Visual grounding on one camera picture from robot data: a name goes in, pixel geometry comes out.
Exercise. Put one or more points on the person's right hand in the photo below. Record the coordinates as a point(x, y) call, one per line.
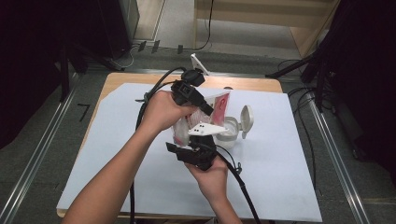
point(211, 180)

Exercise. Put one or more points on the light wooden furniture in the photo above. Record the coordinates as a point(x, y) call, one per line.
point(249, 15)

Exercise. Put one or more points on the wooden table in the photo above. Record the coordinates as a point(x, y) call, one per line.
point(249, 83)

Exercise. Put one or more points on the black metal stand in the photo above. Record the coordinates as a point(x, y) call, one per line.
point(319, 90)
point(64, 77)

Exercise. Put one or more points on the dark round table grommet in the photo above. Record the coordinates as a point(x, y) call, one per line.
point(228, 88)

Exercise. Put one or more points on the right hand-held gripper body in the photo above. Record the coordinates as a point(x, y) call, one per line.
point(199, 152)

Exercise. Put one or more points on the white jar with hinged lid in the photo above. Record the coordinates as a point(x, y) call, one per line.
point(247, 116)

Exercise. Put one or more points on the person's left hand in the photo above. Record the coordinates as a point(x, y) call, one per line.
point(165, 113)

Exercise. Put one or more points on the metal floor rail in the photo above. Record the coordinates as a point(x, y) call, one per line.
point(37, 155)
point(342, 180)

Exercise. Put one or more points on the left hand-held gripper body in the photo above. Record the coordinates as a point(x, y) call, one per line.
point(186, 90)

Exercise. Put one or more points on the red and white spouted pouch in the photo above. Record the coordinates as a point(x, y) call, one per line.
point(219, 107)

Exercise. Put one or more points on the black floor bracket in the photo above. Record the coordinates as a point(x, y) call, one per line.
point(155, 46)
point(142, 46)
point(180, 49)

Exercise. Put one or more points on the black cabinet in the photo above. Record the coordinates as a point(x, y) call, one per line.
point(112, 28)

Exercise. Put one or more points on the dark curtain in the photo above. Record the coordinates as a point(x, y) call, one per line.
point(31, 62)
point(367, 77)

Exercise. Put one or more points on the white sheet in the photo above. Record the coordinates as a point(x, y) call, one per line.
point(280, 186)

